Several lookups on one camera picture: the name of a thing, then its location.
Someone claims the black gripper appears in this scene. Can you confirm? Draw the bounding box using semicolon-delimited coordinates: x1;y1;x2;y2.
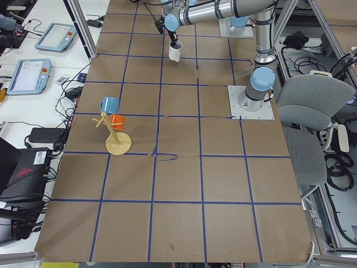
167;30;178;46

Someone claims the white ceramic mug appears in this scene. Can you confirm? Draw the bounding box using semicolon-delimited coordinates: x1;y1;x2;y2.
168;41;182;63

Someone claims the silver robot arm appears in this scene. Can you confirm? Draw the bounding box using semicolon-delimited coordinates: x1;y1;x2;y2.
229;16;249;30
156;0;278;67

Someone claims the black adapter on desk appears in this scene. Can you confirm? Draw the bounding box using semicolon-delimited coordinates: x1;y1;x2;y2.
86;20;103;28

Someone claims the blue mug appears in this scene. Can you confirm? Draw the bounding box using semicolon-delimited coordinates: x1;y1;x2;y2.
100;96;120;114

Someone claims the orange mug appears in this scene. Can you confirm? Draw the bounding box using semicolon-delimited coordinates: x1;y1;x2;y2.
110;114;125;131

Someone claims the white remote control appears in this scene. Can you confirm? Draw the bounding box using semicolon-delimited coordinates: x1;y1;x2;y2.
55;75;70;85

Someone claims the far teach pendant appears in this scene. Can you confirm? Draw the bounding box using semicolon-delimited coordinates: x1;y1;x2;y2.
35;23;77;52

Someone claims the teach pendant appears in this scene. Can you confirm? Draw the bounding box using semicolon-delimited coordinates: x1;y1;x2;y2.
7;59;52;95
35;23;77;52

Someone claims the grey office chair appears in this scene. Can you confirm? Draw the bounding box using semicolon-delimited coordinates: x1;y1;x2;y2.
276;71;355;199

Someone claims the near teach pendant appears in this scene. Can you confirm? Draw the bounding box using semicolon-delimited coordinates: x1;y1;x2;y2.
7;59;52;95

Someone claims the black power adapter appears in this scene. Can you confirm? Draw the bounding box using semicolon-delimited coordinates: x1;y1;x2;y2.
28;127;65;144

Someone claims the black red computer box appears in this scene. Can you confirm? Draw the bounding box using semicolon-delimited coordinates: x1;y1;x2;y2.
1;139;51;204

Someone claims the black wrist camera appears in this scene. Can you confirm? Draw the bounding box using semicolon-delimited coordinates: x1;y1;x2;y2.
155;18;165;34

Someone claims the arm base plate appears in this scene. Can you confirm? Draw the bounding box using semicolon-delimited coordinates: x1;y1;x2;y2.
219;17;254;39
228;85;274;120

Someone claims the aluminium frame post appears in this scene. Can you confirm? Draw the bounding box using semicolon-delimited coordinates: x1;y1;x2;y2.
63;0;97;59

